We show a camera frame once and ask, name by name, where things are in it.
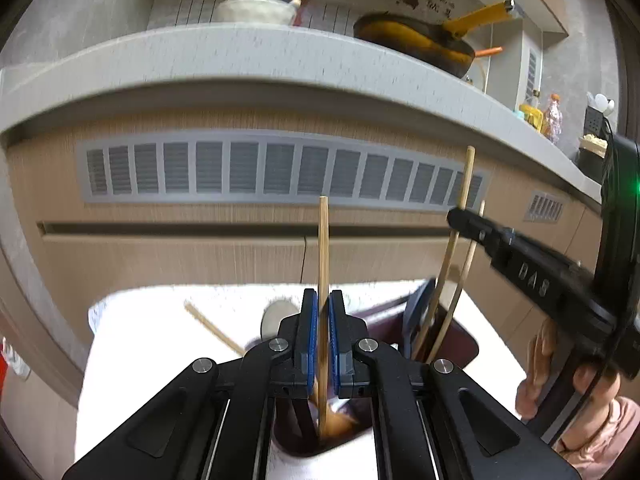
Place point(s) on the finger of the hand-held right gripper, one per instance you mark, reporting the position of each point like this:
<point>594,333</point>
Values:
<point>475,227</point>

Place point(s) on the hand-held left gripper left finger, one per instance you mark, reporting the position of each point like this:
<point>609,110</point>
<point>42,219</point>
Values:
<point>313,345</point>

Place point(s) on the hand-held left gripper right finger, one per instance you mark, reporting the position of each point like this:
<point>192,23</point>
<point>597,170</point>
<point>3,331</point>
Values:
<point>334,350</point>

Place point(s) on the wooden chopstick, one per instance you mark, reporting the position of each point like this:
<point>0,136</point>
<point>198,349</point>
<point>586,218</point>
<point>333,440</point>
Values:
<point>467,265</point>
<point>210,324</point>
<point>323,240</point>
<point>466,180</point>

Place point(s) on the light blue plastic spoon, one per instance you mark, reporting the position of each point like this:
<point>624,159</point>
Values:
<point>417,310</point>

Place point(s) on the maroon utensil holder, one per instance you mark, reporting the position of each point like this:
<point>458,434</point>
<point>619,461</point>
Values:
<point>460,345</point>

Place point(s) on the person's right forearm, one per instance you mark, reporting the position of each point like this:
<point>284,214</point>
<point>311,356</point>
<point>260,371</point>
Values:
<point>610,440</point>

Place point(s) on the person's right hand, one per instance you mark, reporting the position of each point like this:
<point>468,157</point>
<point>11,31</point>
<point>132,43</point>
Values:
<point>542,360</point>

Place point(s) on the small grey vent grille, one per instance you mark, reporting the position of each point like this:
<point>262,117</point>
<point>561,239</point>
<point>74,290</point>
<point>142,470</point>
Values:
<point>545,206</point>

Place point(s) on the bottle with yellow label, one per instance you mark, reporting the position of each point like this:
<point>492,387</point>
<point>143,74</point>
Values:
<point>532,115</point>

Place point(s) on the black container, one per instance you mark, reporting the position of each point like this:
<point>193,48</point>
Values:
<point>592,160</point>

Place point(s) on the clear bottle with orange cap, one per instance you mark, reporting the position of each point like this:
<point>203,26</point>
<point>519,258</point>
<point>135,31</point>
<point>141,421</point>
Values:
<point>553,117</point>

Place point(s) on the wooden cabinet front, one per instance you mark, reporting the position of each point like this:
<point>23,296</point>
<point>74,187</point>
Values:
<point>200,255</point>

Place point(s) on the black perforated caddy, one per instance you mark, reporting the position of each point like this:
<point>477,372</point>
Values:
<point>595,117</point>

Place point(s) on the white towel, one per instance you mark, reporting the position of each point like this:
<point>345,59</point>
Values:
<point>150,350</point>

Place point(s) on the orange spatula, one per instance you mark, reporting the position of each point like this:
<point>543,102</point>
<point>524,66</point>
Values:
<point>487,52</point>

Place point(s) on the long grey vent grille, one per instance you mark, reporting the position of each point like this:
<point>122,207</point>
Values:
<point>280,170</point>

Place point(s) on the grey kitchen counter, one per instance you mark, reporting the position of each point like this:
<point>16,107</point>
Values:
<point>250,70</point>

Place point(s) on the white bowl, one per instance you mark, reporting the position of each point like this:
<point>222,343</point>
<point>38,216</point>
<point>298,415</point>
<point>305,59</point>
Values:
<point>250,10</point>

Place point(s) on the wall vent grille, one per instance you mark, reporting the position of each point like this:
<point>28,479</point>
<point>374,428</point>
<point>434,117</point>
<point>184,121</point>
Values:
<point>533,72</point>

